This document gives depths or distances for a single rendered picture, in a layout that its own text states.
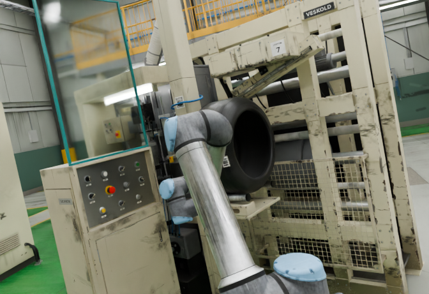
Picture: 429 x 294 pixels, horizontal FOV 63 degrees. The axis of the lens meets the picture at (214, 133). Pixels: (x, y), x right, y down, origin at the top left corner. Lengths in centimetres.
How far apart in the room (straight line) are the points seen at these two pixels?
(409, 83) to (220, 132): 1030
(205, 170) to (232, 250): 26
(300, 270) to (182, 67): 151
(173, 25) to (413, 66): 971
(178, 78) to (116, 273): 121
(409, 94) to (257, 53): 938
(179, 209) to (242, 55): 108
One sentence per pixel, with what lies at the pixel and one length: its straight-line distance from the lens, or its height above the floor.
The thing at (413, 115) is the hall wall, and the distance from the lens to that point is 1143.
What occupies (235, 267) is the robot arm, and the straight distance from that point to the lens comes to 110.
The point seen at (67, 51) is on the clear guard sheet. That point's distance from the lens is 217.
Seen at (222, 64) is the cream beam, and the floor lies 170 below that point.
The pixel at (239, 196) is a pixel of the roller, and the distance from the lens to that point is 203.
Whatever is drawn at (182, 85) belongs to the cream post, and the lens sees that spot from 225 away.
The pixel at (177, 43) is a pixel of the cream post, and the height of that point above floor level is 187.
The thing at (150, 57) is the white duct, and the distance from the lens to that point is 287.
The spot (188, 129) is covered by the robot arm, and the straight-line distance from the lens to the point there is 120.
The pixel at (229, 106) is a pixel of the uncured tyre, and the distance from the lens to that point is 198.
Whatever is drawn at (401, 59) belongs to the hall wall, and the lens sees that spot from 1145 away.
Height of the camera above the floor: 139
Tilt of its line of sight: 3 degrees down
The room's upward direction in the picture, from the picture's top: 11 degrees counter-clockwise
